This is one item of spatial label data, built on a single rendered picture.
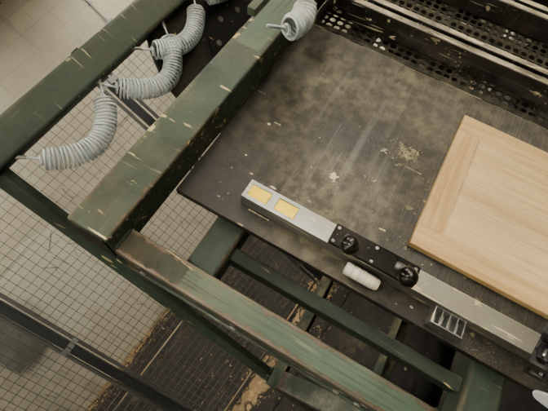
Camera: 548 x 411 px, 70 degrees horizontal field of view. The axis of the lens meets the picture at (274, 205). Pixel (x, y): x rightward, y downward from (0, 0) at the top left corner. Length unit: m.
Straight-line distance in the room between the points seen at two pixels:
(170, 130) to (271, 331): 0.49
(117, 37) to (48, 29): 4.20
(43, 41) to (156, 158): 4.73
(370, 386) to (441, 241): 0.37
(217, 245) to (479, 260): 0.60
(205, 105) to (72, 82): 0.50
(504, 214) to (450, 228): 0.15
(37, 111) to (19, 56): 4.24
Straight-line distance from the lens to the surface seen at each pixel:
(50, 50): 5.53
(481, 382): 1.00
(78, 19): 5.66
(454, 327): 0.92
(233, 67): 1.04
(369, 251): 0.87
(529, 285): 1.05
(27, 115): 1.29
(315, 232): 0.87
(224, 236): 0.93
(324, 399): 1.67
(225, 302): 0.80
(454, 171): 1.09
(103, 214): 0.85
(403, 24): 1.32
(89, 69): 1.36
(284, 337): 0.79
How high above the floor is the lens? 1.95
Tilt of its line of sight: 22 degrees down
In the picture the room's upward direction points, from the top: 46 degrees counter-clockwise
